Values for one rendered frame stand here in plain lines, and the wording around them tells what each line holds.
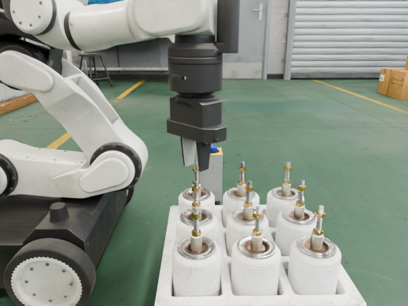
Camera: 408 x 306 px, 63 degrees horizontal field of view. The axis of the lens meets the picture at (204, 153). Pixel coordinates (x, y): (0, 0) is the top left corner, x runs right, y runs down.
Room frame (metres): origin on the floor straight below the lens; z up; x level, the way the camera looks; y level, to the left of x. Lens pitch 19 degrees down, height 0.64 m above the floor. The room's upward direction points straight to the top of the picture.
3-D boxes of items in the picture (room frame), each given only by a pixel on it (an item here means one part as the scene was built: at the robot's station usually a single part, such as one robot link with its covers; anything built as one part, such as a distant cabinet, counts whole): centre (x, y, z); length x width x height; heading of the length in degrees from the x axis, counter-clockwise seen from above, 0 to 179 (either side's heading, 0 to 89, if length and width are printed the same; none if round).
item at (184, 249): (0.55, 0.01, 0.25); 0.08 x 0.08 x 0.01
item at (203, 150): (0.54, 0.00, 0.45); 0.03 x 0.02 x 0.06; 136
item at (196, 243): (0.55, 0.01, 0.26); 0.02 x 0.02 x 0.03
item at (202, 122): (0.56, 0.01, 0.54); 0.13 x 0.10 x 0.12; 46
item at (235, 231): (0.67, -0.10, 0.16); 0.10 x 0.10 x 0.18
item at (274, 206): (0.79, -0.22, 0.16); 0.10 x 0.10 x 0.18
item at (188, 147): (0.57, 0.03, 0.45); 0.03 x 0.02 x 0.06; 136
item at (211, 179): (0.96, -0.02, 0.16); 0.07 x 0.07 x 0.31; 1
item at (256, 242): (0.56, -0.10, 0.26); 0.02 x 0.02 x 0.03
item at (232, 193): (0.79, -0.10, 0.25); 0.08 x 0.08 x 0.01
